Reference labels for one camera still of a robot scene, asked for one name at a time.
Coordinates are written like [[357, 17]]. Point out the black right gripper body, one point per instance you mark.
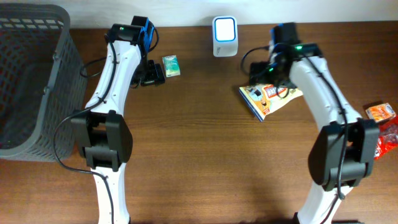
[[267, 73]]

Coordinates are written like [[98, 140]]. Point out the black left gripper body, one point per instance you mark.
[[152, 76]]

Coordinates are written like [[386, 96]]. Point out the green tissue pack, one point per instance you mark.
[[171, 66]]

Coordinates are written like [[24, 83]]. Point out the cream bee snack bag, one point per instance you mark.
[[264, 99]]

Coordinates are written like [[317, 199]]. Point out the orange juice carton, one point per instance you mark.
[[380, 113]]

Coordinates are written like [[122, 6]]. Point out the red snack bag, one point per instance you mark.
[[387, 139]]

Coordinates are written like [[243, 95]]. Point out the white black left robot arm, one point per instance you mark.
[[102, 134]]

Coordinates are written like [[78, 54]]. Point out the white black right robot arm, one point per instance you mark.
[[343, 153]]

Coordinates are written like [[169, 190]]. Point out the white barcode scanner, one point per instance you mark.
[[225, 36]]

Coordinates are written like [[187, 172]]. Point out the grey plastic mesh basket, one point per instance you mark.
[[40, 81]]

